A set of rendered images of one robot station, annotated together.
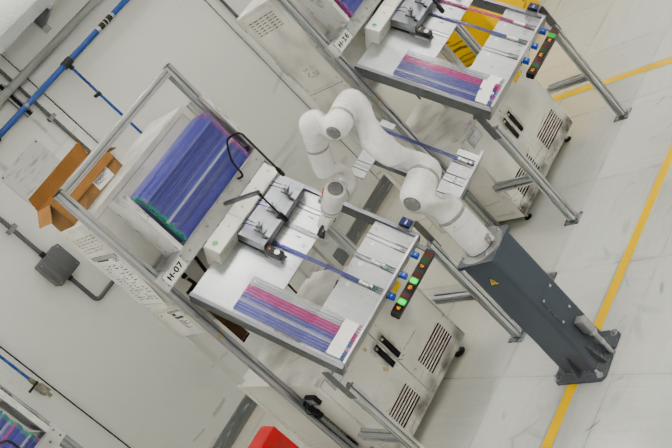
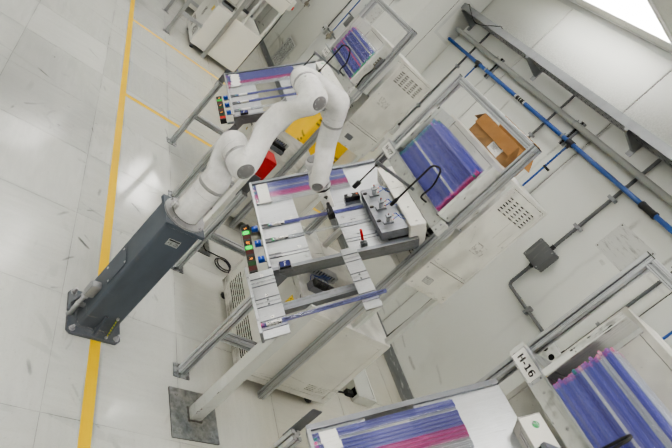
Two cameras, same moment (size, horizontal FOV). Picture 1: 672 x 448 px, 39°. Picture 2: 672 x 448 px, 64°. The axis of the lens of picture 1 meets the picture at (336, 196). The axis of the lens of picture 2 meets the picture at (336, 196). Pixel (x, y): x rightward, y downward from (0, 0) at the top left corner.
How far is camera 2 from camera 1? 4.17 m
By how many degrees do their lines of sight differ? 80
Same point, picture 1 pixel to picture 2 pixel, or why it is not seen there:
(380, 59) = (485, 410)
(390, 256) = (278, 247)
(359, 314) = (266, 209)
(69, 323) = (501, 262)
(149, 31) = not seen: outside the picture
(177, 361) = (450, 338)
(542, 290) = (128, 252)
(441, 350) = not seen: hidden behind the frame
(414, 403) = (234, 302)
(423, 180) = (229, 138)
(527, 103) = not seen: outside the picture
